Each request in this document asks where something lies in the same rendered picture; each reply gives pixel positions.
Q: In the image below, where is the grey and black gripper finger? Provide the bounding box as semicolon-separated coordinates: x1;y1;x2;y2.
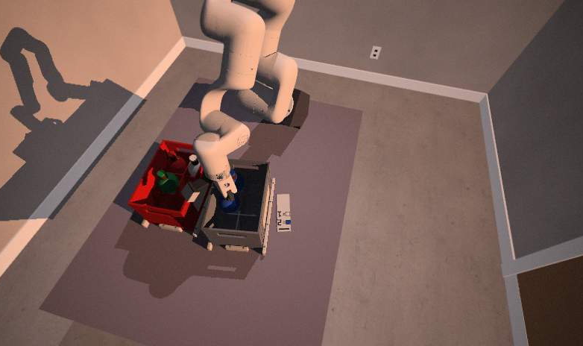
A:
224;190;235;202

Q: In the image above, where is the white paper strip with printed marks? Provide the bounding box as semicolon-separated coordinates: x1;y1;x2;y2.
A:
277;194;291;232

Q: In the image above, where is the green bottle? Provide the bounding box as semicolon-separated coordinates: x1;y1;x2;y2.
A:
157;170;180;194

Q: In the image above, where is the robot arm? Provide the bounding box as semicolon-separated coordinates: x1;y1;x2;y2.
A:
181;0;297;202

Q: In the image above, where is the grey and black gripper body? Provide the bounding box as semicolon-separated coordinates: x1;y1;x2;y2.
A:
209;171;237;198

